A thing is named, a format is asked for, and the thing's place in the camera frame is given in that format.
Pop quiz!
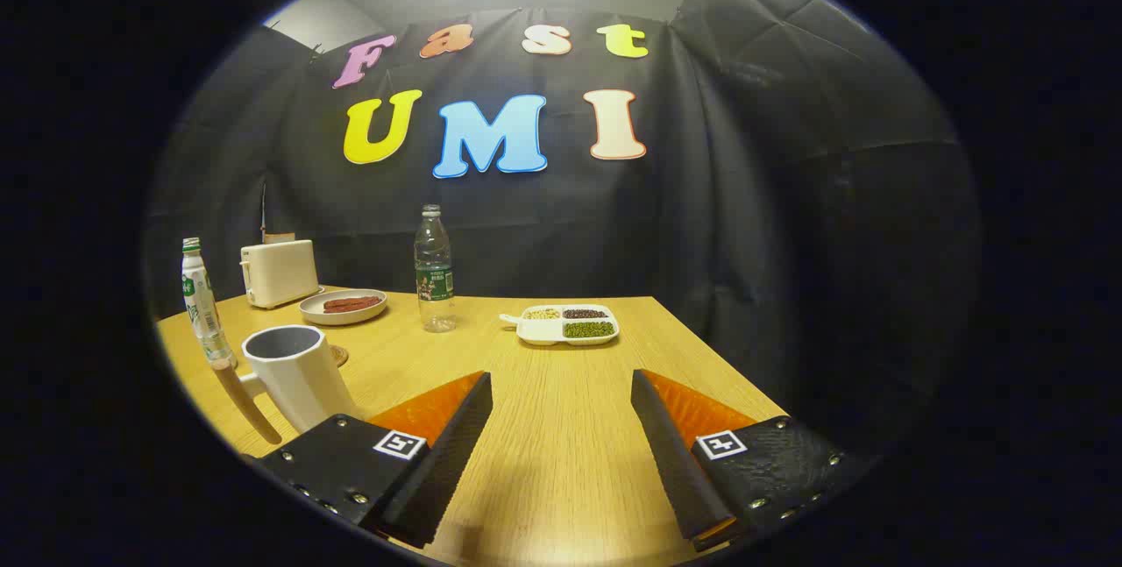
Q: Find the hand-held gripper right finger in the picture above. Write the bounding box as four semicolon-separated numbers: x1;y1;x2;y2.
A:
631;369;877;553

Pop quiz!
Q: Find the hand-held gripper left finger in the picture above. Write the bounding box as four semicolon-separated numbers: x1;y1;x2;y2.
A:
250;370;494;549

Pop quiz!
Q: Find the white cup with wooden handle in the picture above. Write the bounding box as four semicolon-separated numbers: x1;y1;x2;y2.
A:
210;325;360;446

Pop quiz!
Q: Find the white juice bottle green label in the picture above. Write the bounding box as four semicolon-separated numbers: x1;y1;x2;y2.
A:
181;237;234;368

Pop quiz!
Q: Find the clear plastic water bottle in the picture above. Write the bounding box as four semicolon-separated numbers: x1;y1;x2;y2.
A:
414;204;458;333

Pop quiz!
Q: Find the wooden table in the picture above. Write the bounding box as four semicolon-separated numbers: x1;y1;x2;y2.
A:
156;287;790;567

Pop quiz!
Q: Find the white divided dish with beans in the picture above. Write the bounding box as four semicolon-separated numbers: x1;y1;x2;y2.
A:
500;304;621;347

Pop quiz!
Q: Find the round white plate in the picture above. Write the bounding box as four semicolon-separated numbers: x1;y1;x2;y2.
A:
299;288;388;326

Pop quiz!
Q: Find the cream toaster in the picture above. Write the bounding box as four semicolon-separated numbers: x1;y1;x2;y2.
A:
240;239;322;310

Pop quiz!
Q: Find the black backdrop cloth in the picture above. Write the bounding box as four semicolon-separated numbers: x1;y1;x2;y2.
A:
145;0;981;441

